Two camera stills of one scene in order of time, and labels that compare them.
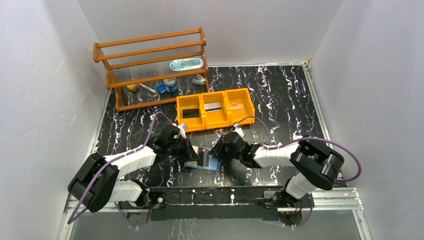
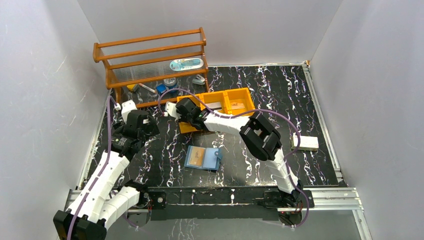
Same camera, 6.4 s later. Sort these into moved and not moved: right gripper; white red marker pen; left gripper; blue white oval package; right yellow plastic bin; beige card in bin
Moved: right gripper; left gripper
Not moved: right yellow plastic bin; beige card in bin; white red marker pen; blue white oval package
